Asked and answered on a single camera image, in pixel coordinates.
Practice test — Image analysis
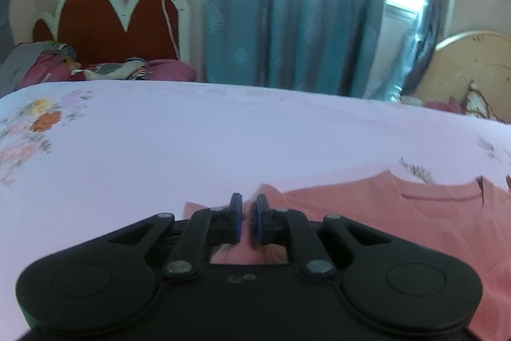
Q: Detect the white hanging cable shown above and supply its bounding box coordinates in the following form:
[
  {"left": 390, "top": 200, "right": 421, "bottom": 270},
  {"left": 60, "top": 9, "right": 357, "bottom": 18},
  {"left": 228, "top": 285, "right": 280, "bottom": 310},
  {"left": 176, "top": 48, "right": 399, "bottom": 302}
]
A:
[{"left": 160, "top": 0, "right": 179, "bottom": 56}]

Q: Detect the purple pillow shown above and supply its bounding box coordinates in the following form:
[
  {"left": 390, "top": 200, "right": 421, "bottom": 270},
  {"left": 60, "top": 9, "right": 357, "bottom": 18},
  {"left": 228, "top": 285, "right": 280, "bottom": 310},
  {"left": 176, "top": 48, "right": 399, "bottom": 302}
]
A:
[{"left": 144, "top": 58, "right": 197, "bottom": 83}]

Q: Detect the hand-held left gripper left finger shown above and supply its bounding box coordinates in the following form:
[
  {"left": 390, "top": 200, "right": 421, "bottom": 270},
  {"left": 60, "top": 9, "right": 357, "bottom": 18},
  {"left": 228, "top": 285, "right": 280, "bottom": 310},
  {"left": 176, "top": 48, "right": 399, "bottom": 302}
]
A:
[{"left": 107, "top": 192, "right": 243, "bottom": 280}]

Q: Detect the wide blue curtain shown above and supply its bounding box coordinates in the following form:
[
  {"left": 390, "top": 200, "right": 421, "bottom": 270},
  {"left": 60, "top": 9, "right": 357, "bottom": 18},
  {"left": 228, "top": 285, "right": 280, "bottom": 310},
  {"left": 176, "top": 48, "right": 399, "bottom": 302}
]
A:
[{"left": 203, "top": 0, "right": 393, "bottom": 96}]

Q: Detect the patterned pillow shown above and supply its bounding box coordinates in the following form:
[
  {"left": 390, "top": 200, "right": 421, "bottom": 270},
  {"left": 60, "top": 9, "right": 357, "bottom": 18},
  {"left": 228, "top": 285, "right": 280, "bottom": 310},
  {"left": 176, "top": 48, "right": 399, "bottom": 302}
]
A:
[{"left": 464, "top": 81, "right": 501, "bottom": 123}]

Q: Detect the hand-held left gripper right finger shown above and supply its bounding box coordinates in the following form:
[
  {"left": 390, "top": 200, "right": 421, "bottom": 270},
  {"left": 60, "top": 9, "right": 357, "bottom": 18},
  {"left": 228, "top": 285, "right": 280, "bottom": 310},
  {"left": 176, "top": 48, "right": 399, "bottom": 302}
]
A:
[{"left": 254, "top": 193, "right": 397, "bottom": 280}]

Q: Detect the cream curved headboard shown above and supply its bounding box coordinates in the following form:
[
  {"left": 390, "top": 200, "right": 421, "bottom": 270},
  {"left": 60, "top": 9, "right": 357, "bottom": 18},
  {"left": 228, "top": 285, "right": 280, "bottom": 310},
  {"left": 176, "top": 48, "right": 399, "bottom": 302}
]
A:
[{"left": 413, "top": 30, "right": 511, "bottom": 124}]

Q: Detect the pile of crumpled clothes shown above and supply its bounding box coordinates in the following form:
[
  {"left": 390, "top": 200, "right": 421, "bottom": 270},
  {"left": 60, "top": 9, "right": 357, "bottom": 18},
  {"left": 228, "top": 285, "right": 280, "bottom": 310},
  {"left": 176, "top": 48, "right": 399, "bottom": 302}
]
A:
[{"left": 0, "top": 41, "right": 150, "bottom": 91}]

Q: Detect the red headboard with white trim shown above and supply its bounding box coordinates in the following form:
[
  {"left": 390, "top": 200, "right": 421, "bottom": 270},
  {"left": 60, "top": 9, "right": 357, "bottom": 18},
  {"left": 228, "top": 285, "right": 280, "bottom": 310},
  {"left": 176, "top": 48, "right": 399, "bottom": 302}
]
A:
[{"left": 31, "top": 0, "right": 192, "bottom": 67}]

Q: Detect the floral white bedsheet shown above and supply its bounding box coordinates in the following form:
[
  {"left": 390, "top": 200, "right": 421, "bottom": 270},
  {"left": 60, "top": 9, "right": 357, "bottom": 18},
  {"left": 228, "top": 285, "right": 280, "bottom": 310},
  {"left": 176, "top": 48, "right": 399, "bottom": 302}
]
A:
[{"left": 0, "top": 79, "right": 511, "bottom": 334}]

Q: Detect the pink t-shirt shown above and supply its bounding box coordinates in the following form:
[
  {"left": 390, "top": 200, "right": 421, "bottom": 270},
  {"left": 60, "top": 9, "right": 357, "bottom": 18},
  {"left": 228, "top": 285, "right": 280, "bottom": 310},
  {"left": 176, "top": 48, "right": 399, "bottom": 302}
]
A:
[{"left": 183, "top": 170, "right": 511, "bottom": 341}]

